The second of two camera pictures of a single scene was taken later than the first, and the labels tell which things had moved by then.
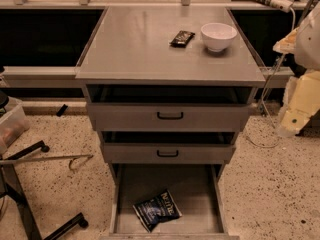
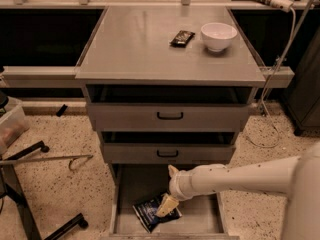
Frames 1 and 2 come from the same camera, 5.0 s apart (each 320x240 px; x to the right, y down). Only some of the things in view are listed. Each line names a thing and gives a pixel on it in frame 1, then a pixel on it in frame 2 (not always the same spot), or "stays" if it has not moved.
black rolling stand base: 12,189 stays
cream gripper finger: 301,102 to 167,205
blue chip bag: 157,207 stays
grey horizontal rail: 42,77 stays
